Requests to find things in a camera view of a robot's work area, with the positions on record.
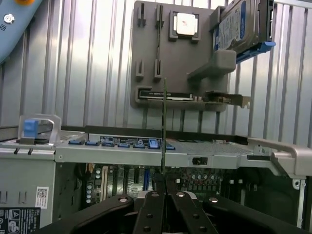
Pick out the grey parts rack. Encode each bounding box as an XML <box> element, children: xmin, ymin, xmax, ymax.
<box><xmin>130</xmin><ymin>0</ymin><xmax>252</xmax><ymax>113</ymax></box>

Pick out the blue case latch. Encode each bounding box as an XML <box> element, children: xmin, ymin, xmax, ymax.
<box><xmin>23</xmin><ymin>118</ymin><xmax>39</xmax><ymax>139</ymax></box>

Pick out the open black PC case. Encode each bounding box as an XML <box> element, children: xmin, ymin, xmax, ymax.
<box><xmin>0</xmin><ymin>113</ymin><xmax>312</xmax><ymax>234</ymax></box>

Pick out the hard disk blue label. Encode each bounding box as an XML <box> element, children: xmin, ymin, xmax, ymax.
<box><xmin>213</xmin><ymin>0</ymin><xmax>263</xmax><ymax>52</ymax></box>

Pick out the blue expansion slot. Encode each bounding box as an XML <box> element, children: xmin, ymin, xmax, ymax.
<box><xmin>143</xmin><ymin>168</ymin><xmax>150</xmax><ymax>191</ymax></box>

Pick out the silver CPU chip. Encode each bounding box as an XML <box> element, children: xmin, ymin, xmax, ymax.
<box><xmin>173</xmin><ymin>12</ymin><xmax>200</xmax><ymax>38</ymax></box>

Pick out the grey power supply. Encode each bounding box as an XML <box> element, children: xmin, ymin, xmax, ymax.
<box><xmin>0</xmin><ymin>158</ymin><xmax>58</xmax><ymax>231</ymax></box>

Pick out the green motherboard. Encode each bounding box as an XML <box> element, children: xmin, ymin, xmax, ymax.
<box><xmin>73</xmin><ymin>163</ymin><xmax>295</xmax><ymax>210</ymax></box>

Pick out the graphics card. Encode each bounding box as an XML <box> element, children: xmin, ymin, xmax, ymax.
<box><xmin>138</xmin><ymin>88</ymin><xmax>252</xmax><ymax>108</ymax></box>

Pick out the blue plastic disk caddy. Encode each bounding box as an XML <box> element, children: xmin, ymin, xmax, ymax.
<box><xmin>234</xmin><ymin>0</ymin><xmax>277</xmax><ymax>64</ymax></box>

